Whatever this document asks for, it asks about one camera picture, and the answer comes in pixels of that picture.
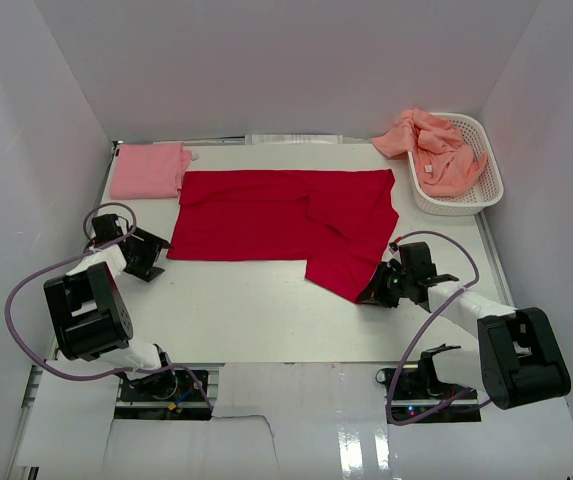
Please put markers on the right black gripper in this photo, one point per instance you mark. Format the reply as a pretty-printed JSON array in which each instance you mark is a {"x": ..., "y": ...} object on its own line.
[{"x": 374, "y": 294}]

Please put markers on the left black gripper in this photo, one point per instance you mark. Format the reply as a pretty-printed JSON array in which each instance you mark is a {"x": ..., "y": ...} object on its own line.
[{"x": 151, "y": 245}]

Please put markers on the red t shirt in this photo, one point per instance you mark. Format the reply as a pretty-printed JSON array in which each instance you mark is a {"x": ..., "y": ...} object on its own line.
[{"x": 338, "y": 222}]

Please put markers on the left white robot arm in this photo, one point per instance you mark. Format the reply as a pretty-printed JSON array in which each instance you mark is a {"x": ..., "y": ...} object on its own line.
[{"x": 89, "y": 316}]

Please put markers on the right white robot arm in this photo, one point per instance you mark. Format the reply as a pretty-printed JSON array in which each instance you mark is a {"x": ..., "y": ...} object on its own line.
[{"x": 517, "y": 360}]

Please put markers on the folded pink t shirt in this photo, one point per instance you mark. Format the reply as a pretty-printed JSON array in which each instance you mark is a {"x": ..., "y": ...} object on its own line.
[{"x": 153, "y": 171}]

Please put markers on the salmon t shirt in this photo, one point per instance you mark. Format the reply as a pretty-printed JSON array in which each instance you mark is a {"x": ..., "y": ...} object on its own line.
[{"x": 445, "y": 165}]

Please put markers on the white plastic basket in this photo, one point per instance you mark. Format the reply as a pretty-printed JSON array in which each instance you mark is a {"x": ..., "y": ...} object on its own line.
[{"x": 487, "y": 191}]

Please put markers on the white paper sheet rear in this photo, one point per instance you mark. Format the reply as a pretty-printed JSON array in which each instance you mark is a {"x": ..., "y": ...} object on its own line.
[{"x": 292, "y": 139}]

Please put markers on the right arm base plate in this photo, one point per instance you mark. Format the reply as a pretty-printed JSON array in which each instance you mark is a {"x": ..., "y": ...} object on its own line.
[{"x": 413, "y": 397}]

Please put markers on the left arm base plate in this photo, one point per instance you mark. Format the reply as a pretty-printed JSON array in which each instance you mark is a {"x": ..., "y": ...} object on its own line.
[{"x": 165, "y": 399}]

